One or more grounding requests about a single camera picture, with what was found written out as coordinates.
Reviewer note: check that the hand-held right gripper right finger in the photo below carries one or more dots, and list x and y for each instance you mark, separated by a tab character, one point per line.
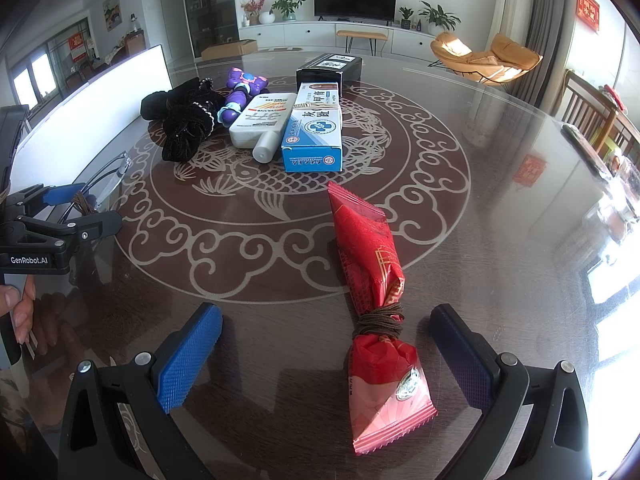
462	360

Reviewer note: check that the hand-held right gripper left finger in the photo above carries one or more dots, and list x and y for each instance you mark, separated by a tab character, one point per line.
192	355

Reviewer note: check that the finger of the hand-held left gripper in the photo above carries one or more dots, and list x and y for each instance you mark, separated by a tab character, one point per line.
95	225
55	195

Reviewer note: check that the clear frame eyeglasses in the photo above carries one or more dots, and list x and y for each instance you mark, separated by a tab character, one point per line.
122	162

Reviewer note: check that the red snack packet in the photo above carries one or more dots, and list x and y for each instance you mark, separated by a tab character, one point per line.
370	255

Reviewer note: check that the blue and white medicine box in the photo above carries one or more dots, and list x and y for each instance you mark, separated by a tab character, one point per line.
312	132

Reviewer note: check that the white ointment box with photo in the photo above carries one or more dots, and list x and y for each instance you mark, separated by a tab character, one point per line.
320	95

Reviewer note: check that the dark patterned glass desktop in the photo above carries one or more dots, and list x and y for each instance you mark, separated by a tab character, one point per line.
500	210

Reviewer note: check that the person's left hand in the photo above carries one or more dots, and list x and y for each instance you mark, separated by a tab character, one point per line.
24	315

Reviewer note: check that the white partition board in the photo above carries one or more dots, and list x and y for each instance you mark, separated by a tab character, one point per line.
100	90

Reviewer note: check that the black rhinestone velvet scrunchie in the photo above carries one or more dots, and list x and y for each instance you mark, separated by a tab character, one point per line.
185	135

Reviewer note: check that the red door decoration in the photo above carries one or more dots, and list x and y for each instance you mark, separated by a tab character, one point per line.
77	46

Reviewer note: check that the white sunscreen bottle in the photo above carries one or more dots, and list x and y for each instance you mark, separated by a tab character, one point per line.
260	120

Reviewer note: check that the purple toy figure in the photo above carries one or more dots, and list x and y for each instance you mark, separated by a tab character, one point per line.
237	80

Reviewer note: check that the white door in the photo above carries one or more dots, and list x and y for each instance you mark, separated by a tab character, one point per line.
170	15

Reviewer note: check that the brown cardboard box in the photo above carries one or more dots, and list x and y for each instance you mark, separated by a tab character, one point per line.
227	49

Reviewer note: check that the black remote control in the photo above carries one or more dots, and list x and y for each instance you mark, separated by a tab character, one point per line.
582	147

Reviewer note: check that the dark display cabinet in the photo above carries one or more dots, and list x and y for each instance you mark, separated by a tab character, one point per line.
210	0

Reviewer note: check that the white round vase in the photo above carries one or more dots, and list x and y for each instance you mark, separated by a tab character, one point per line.
266	17

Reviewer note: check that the red flower arrangement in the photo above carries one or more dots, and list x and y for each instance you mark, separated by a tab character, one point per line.
252	5

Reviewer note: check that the white television cabinet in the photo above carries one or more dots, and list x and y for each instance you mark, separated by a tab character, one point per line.
300	35

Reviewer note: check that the wooden chair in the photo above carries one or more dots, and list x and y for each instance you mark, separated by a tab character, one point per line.
580	95

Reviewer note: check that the bushy green potted plant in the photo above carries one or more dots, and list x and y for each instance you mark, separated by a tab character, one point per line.
286	5

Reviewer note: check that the black cardboard box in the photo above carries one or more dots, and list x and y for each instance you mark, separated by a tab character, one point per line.
350	72

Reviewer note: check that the orange lounge chair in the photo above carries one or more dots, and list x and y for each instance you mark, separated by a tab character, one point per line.
515	55

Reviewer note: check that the orange stool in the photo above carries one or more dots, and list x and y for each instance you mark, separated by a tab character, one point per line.
360	35

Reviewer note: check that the large green potted plant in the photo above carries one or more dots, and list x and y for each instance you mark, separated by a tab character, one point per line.
437	12

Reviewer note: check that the grey curtain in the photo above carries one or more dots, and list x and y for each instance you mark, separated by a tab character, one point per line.
542	20

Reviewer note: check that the small green potted plant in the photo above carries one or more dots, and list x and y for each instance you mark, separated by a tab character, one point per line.
405	12

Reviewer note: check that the wall painting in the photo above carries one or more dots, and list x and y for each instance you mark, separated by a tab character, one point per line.
112	10

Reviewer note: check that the red wall decoration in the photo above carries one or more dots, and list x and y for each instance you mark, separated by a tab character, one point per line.
588	10

